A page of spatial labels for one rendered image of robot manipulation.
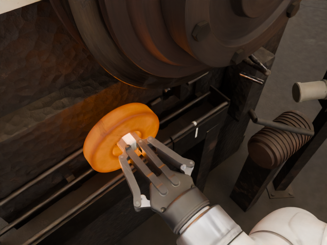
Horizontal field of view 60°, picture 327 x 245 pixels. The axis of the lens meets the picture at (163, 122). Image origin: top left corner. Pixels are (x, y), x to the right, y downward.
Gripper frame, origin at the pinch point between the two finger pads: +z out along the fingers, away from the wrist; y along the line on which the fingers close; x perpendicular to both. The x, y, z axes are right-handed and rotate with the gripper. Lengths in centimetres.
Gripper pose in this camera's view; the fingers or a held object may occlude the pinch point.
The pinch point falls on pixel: (122, 134)
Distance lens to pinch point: 54.0
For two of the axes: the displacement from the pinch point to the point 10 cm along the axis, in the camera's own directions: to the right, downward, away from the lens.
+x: 0.3, -5.8, -8.1
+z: -6.2, -6.5, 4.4
